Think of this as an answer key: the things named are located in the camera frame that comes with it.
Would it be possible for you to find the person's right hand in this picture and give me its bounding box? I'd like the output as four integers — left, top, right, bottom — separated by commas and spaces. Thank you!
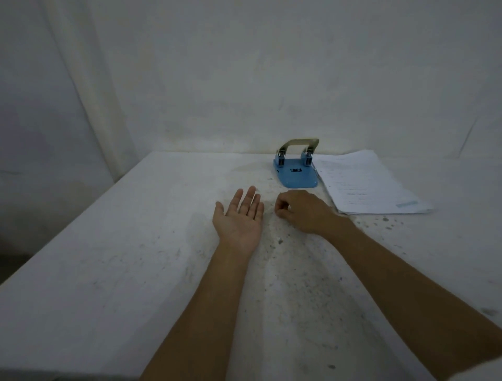
274, 189, 355, 236

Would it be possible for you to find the person's left hand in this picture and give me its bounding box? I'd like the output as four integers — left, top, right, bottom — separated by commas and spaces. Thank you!
212, 186, 265, 253

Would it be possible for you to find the person's left forearm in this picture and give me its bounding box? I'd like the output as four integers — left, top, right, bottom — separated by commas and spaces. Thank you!
139, 240, 272, 381

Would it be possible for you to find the person's right forearm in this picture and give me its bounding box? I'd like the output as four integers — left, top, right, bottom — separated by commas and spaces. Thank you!
324, 217, 502, 381

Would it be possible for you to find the blue hole punch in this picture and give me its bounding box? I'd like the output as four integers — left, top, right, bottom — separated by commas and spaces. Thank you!
273, 138, 320, 189

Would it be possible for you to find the stack of white printed papers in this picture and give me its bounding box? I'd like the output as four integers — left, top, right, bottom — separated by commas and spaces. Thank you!
312, 149, 435, 216

